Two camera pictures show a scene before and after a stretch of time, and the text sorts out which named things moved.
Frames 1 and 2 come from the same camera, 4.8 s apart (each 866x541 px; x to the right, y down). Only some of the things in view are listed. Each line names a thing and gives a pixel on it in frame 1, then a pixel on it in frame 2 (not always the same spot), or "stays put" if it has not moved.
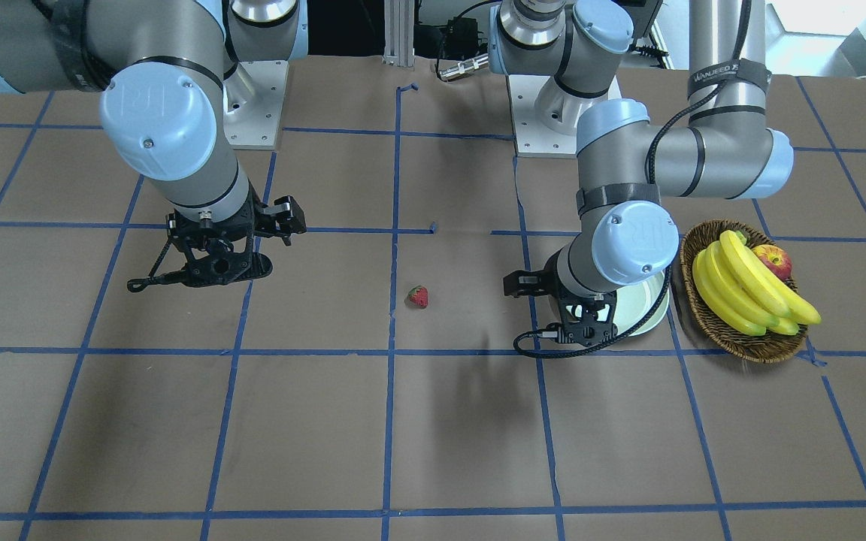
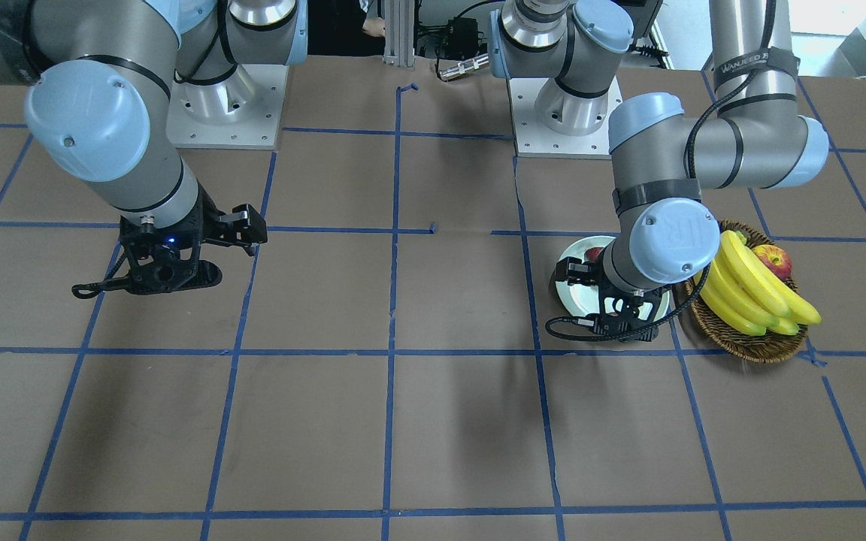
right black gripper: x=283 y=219 → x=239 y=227
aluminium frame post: x=399 y=24 stays put
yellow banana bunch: x=743 y=291 stays put
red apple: x=776 y=258 stays put
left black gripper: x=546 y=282 → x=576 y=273
